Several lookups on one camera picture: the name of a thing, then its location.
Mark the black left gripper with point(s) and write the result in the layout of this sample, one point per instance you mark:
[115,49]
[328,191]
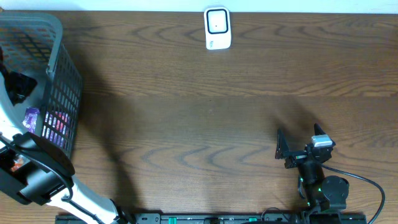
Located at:
[8,87]

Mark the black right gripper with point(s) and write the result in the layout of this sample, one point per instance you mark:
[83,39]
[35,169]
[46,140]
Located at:
[283,152]

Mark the purple snack packet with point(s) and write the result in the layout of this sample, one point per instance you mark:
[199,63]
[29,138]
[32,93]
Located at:
[30,119]

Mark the small orange white box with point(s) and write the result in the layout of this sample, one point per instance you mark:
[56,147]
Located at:
[17,162]

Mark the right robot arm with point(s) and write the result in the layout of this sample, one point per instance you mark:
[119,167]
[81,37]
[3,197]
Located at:
[325,195]

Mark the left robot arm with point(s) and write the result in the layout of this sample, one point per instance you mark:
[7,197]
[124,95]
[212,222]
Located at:
[49,179]

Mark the white barcode scanner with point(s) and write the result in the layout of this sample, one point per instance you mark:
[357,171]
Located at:
[217,28]

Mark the grey plastic mesh basket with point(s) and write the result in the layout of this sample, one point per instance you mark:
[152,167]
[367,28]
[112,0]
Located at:
[32,45]

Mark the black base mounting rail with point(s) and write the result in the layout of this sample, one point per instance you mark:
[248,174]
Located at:
[155,218]

